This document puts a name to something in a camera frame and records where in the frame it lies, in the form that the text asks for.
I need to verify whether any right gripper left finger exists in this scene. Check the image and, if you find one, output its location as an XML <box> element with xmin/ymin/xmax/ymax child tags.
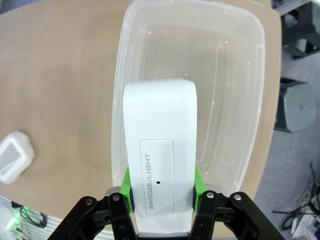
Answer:
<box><xmin>51</xmin><ymin>166</ymin><xmax>138</xmax><ymax>240</ymax></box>

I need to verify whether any white electronics box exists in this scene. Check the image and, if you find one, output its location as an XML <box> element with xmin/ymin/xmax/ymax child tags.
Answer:
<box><xmin>0</xmin><ymin>194</ymin><xmax>63</xmax><ymax>240</ymax></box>

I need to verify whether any black floor cable bundle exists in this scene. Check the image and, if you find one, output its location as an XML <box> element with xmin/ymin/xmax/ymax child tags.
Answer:
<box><xmin>272</xmin><ymin>162</ymin><xmax>320</xmax><ymax>240</ymax></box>

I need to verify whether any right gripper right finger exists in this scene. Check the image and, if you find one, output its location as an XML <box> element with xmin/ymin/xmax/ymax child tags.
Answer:
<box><xmin>191</xmin><ymin>166</ymin><xmax>280</xmax><ymax>240</ymax></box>

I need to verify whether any black plastic stool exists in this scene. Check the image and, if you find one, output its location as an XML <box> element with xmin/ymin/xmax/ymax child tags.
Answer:
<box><xmin>273</xmin><ymin>77</ymin><xmax>316</xmax><ymax>134</ymax></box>

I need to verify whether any bubble-wrapped clock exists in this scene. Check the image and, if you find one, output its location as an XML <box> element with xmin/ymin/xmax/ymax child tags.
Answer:
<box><xmin>0</xmin><ymin>129</ymin><xmax>35</xmax><ymax>185</ymax></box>

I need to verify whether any white unwrapped alarm clock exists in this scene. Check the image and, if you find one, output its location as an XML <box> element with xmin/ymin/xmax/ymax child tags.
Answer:
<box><xmin>123</xmin><ymin>78</ymin><xmax>198</xmax><ymax>235</ymax></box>

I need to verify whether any black equipment base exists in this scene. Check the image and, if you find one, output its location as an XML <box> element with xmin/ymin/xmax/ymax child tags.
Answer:
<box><xmin>281</xmin><ymin>0</ymin><xmax>320</xmax><ymax>60</ymax></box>

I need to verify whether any clear plastic container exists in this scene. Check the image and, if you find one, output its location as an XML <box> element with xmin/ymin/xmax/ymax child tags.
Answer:
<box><xmin>110</xmin><ymin>0</ymin><xmax>266</xmax><ymax>195</ymax></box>

